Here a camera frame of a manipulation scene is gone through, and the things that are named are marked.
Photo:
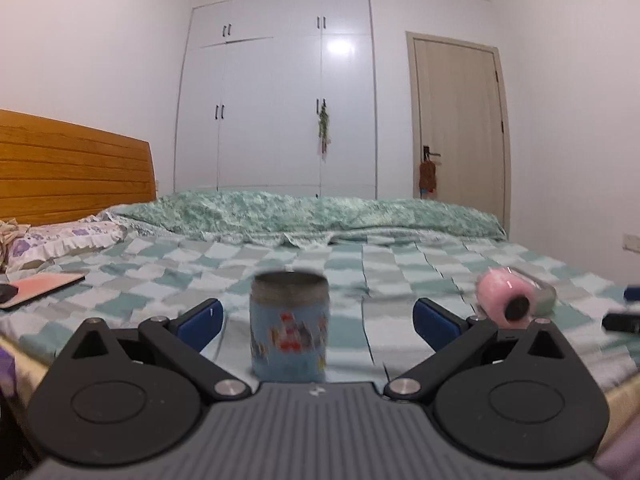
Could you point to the white wardrobe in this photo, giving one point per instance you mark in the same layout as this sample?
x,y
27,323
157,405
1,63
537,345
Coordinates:
x,y
275,100

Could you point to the beige crumpled cloth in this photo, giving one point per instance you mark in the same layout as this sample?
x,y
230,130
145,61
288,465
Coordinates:
x,y
11,235

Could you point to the wall socket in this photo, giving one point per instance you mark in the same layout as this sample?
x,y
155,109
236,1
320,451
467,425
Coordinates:
x,y
631,241

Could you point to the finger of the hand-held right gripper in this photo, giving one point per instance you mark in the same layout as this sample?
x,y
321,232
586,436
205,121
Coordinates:
x,y
633,293
620,323

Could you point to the purple cloth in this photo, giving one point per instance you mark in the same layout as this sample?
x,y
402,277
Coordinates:
x,y
7,367

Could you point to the pink cup with black cap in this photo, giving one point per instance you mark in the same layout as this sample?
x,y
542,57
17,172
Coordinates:
x,y
502,290

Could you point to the blue printed cup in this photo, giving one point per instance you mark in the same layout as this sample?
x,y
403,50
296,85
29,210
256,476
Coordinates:
x,y
289,325

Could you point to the purple floral pillow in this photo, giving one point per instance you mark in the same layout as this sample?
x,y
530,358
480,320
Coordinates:
x,y
65,240

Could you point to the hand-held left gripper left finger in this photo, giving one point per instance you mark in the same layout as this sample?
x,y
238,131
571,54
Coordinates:
x,y
202,324

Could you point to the hanging dried green plant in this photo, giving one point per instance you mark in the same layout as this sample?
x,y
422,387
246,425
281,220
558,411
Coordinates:
x,y
324,127

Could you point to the wooden bed headboard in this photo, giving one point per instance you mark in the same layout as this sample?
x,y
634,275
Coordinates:
x,y
70,175

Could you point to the checkered green bed sheet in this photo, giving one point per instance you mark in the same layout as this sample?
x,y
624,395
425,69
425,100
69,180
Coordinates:
x,y
390,280

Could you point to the beige wooden door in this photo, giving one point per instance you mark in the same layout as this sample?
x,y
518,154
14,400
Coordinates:
x,y
457,130

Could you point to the green patterned quilt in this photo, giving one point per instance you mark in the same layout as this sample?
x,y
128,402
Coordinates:
x,y
310,215

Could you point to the black computer mouse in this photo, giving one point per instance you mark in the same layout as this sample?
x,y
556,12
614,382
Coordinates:
x,y
6,293

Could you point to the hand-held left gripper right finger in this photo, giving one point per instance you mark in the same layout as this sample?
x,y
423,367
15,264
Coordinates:
x,y
434,325

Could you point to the pink mouse pad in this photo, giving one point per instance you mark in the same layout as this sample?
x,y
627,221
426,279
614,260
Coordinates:
x,y
47,284

